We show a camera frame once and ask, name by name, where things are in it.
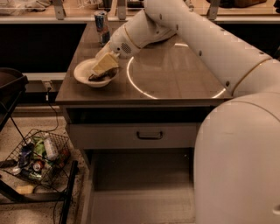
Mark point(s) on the black rolling cart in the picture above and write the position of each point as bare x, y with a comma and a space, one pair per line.
12, 86

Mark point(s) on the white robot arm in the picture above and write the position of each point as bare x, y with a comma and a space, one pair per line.
237, 150

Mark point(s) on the grey upper drawer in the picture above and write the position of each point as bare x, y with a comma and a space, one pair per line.
123, 136

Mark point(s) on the open lower drawer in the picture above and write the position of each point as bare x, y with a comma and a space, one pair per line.
140, 187

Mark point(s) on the clear plastic bottle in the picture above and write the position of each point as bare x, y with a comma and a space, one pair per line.
50, 147

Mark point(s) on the grey counter cabinet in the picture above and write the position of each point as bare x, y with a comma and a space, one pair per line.
164, 83

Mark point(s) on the white paper bowl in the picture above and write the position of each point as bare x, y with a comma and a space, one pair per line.
83, 72

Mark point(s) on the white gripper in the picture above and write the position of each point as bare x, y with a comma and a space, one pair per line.
120, 43

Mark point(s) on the yellow sponge block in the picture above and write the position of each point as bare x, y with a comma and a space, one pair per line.
25, 189

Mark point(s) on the black drawer handle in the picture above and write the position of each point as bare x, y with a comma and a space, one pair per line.
149, 135

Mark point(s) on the red soda can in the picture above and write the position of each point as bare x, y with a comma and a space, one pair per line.
38, 165

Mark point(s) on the blue silver energy drink can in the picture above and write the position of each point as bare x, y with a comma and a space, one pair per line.
102, 26

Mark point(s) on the black wire basket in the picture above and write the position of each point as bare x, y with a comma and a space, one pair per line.
20, 161

